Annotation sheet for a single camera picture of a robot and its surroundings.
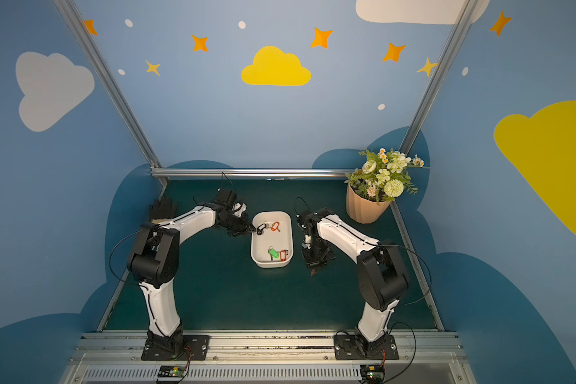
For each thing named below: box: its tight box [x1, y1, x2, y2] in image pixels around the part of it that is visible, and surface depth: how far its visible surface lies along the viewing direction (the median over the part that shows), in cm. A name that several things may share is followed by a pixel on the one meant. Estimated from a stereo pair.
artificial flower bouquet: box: [344, 148, 430, 207], surface depth 87 cm
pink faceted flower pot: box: [345, 182, 392, 224], surface depth 99 cm
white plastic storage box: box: [251, 211, 294, 269], surface depth 103 cm
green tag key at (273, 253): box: [267, 245, 280, 261], surface depth 98 cm
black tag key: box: [256, 221, 272, 236], surface depth 106 cm
